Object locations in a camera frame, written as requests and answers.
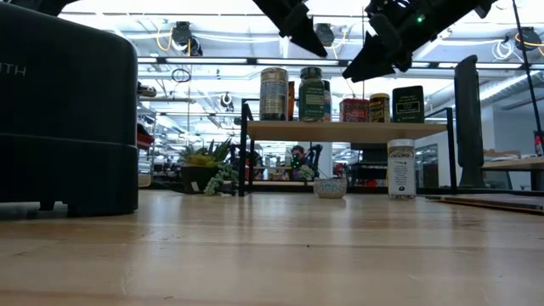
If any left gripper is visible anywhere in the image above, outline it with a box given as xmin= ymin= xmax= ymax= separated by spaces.
xmin=252 ymin=0 xmax=329 ymax=59

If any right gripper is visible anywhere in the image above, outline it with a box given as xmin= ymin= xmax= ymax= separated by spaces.
xmin=342 ymin=0 xmax=426 ymax=84

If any yellow lid onion seasoning jar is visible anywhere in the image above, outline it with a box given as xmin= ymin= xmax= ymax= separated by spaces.
xmin=368 ymin=92 xmax=392 ymax=124

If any red lid smoked paprika tin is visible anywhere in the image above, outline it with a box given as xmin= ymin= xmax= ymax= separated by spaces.
xmin=338 ymin=98 xmax=371 ymax=123

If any small black box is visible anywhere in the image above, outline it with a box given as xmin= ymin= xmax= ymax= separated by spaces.
xmin=391 ymin=85 xmax=426 ymax=124

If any black lid orange spice jar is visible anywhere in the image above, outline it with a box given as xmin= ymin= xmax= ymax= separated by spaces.
xmin=324 ymin=79 xmax=333 ymax=122

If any green lid glass spice jar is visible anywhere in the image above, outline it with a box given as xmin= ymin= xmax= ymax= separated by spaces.
xmin=297 ymin=66 xmax=326 ymax=123

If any tan paper cup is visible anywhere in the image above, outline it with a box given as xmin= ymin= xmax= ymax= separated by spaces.
xmin=259 ymin=66 xmax=290 ymax=122

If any orange taco seasoning packet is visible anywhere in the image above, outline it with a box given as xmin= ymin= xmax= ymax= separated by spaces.
xmin=287 ymin=80 xmax=296 ymax=122

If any white lid clear spice jar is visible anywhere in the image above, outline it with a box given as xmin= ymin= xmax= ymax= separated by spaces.
xmin=386 ymin=138 xmax=417 ymax=201

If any ceiling light bar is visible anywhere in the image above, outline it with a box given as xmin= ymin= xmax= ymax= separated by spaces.
xmin=137 ymin=56 xmax=544 ymax=70

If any grey lid short jar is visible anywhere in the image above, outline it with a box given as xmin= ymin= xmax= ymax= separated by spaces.
xmin=313 ymin=178 xmax=349 ymax=200

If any thin black pole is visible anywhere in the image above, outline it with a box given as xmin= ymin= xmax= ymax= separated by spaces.
xmin=511 ymin=0 xmax=544 ymax=133

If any potted succulent plant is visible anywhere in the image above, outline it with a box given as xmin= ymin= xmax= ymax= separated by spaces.
xmin=178 ymin=138 xmax=240 ymax=197

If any wooden side table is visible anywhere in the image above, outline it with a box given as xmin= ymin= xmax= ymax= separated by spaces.
xmin=481 ymin=156 xmax=544 ymax=191

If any landscape cover book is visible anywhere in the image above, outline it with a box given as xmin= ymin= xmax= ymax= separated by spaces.
xmin=424 ymin=194 xmax=544 ymax=216

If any black two-slot toaster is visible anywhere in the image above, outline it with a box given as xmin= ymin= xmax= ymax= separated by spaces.
xmin=0 ymin=2 xmax=158 ymax=218

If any wooden shelf black frame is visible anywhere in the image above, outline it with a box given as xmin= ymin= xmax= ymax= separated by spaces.
xmin=237 ymin=98 xmax=459 ymax=197

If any black hanging cable loop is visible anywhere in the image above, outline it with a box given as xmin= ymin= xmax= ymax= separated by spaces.
xmin=170 ymin=67 xmax=193 ymax=84

